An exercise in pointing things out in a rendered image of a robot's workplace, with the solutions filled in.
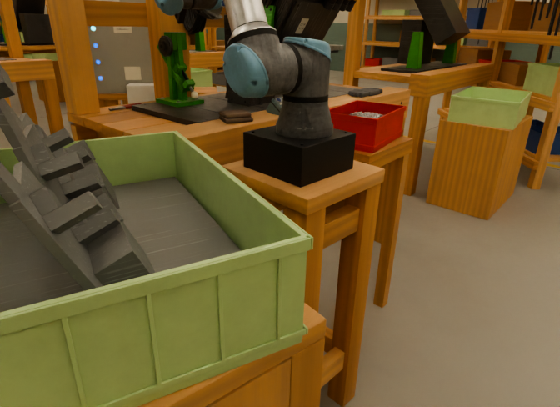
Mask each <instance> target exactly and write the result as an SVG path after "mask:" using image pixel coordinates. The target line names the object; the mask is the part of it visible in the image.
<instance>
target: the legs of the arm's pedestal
mask: <svg viewBox="0 0 560 407"><path fill-rule="evenodd" d="M380 188H381V184H378V185H375V186H373V187H371V188H368V189H366V190H364V191H362V192H360V193H357V194H354V195H353V196H351V197H349V198H345V199H344V200H341V201H339V202H337V203H334V204H332V205H330V206H328V207H326V208H324V209H320V210H318V211H317V212H315V213H312V214H309V215H305V214H302V213H299V212H298V211H296V210H293V209H290V208H288V207H286V206H283V205H281V204H280V203H276V202H274V201H272V200H270V199H268V198H264V197H263V196H261V197H262V198H264V199H265V200H266V201H268V202H269V203H270V204H271V205H272V206H273V207H275V208H276V209H278V210H279V211H281V210H283V214H284V215H286V216H287V217H288V218H289V219H291V220H292V221H293V222H294V223H295V224H297V225H298V226H299V227H301V228H302V229H303V230H305V231H306V232H307V233H309V234H310V235H311V236H313V249H310V250H308V251H307V265H306V282H305V298H304V303H305V304H307V305H308V306H310V307H311V308H312V309H314V310H315V311H317V312H318V310H319V297H320V285H321V272H322V261H323V249H325V248H326V247H328V246H330V245H332V244H334V243H336V242H337V241H339V240H342V241H341V250H340V259H339V270H338V279H337V297H336V307H335V316H334V326H333V330H331V329H329V328H328V327H327V326H326V333H325V336H324V338H325V344H324V351H325V352H326V354H325V355H324V356H323V365H322V385H321V388H322V387H323V386H324V385H325V384H326V383H327V382H328V381H329V382H328V392H327V396H328V397H329V398H331V399H332V400H334V401H335V402H336V403H337V404H339V405H340V406H342V407H344V406H345V405H346V404H347V403H348V402H349V401H350V400H351V399H352V398H353V397H354V396H355V389H356V383H357V376H358V363H359V356H360V349H361V343H362V336H363V323H364V315H365V308H366V302H367V295H368V282H369V275H370V268H371V262H372V255H373V241H374V234H375V228H376V221H377V214H378V201H379V194H380ZM325 214H326V215H325Z"/></svg>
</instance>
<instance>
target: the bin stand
mask: <svg viewBox="0 0 560 407"><path fill-rule="evenodd" d="M412 148H413V138H409V137H403V136H401V137H399V138H397V139H395V140H394V141H392V142H391V143H389V144H388V145H386V146H385V147H383V148H381V149H379V150H378V151H377V152H375V153H366V152H362V151H357V150H354V158H353V160H355V161H358V162H361V163H367V164H370V165H373V166H376V167H381V166H383V165H385V164H387V163H390V162H392V167H391V173H390V179H389V186H388V193H387V205H386V211H385V218H384V224H383V231H382V242H381V249H380V255H379V262H378V269H377V281H376V287H375V294H374V300H373V303H374V304H375V305H377V306H379V307H381V308H383V307H384V306H385V305H386V304H387V303H388V294H389V288H390V282H391V277H392V271H393V260H394V254H395V248H396V242H397V236H398V226H399V220H400V214H401V209H402V203H403V192H404V187H405V181H406V175H407V169H408V159H409V154H410V153H411V152H412Z"/></svg>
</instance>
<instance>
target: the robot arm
mask: <svg viewBox="0 0 560 407"><path fill-rule="evenodd" d="M222 1H223V2H224V5H225V8H226V12H227V18H228V21H229V25H230V28H231V31H232V36H231V37H230V38H229V40H228V42H227V45H228V47H227V49H226V50H225V53H224V55H223V61H224V64H223V70H224V74H225V77H226V79H227V82H228V84H229V86H230V87H231V89H232V90H233V91H234V92H235V93H237V94H238V95H239V96H241V97H244V98H262V97H266V96H273V95H281V94H282V107H281V110H280V114H279V117H278V121H277V122H276V134H278V135H280V136H283V137H285V138H295V139H318V138H327V137H330V136H332V135H333V122H332V119H331V114H330V109H329V106H328V93H329V76H330V62H331V61H332V59H331V48H330V45H329V44H328V43H327V42H325V41H322V40H317V39H311V38H298V37H285V38H284V39H283V41H282V43H280V42H279V38H278V33H277V30H276V29H275V28H273V27H271V26H269V25H268V21H267V17H266V13H265V10H264V6H263V0H155V3H156V4H157V6H158V7H159V8H160V9H161V10H162V12H163V13H165V14H167V15H169V16H173V15H174V16H175V18H176V19H177V23H179V24H180V23H184V22H185V17H186V13H187V9H192V10H193V11H194V12H195V13H197V14H199V15H201V16H203V17H204V18H206V19H212V20H213V19H221V18H223V16H222V15H220V14H221V11H222V10H223V6H222Z"/></svg>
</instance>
